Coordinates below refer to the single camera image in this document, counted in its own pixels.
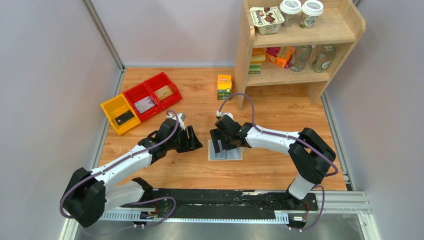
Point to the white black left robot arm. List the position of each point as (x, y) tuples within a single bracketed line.
[(90, 193)]

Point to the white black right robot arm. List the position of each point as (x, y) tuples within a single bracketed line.
[(310, 154)]

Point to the silver credit card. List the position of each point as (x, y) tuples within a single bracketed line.
[(142, 105)]

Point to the right white-lidded paper cup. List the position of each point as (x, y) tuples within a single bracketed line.
[(311, 10)]

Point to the red plastic bin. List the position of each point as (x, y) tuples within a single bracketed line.
[(139, 92), (160, 80)]

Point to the white-lidded paper cup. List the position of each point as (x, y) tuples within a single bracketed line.
[(311, 10), (289, 10)]

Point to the wooden shelf unit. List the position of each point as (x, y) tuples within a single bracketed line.
[(341, 24)]

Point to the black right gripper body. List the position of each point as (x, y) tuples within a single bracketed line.
[(224, 139)]

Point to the orange snack box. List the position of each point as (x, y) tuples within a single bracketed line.
[(280, 56)]

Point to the gold credit card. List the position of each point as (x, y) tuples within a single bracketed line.
[(163, 92)]

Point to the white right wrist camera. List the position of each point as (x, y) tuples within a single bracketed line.
[(219, 115)]

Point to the left clear plastic bottle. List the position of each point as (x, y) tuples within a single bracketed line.
[(300, 57)]

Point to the grey credit card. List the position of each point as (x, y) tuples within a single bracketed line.
[(152, 104)]

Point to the yellow plastic bin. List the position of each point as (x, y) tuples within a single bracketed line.
[(115, 107)]

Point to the left white-lidded paper cup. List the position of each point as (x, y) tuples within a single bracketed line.
[(289, 10)]

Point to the right clear plastic bottle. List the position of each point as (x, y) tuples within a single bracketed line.
[(324, 57)]

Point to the clear plastic bottle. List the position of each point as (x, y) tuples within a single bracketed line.
[(324, 57), (300, 57)]

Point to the black credit card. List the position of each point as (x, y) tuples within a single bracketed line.
[(124, 117)]

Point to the red middle plastic bin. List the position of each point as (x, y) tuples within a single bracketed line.
[(139, 92)]

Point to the aluminium frame rail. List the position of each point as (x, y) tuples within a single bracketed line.
[(348, 208)]

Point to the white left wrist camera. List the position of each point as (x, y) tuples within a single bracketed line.
[(180, 118)]

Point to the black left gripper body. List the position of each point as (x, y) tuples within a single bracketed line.
[(187, 140)]

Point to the red far plastic bin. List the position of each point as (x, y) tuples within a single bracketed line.
[(160, 80)]

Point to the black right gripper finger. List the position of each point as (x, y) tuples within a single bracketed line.
[(215, 138), (227, 145)]

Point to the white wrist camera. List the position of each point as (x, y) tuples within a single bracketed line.
[(219, 115), (180, 118)]

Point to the grey translucent card holder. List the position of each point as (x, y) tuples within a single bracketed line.
[(224, 155)]

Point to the yellow green sponge stack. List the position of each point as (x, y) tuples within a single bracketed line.
[(257, 58)]

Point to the Chobani yogurt cup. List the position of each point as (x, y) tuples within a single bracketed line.
[(267, 20)]

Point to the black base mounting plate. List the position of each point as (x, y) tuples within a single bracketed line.
[(227, 204)]

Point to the yellow green juice carton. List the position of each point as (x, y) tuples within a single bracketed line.
[(224, 86)]

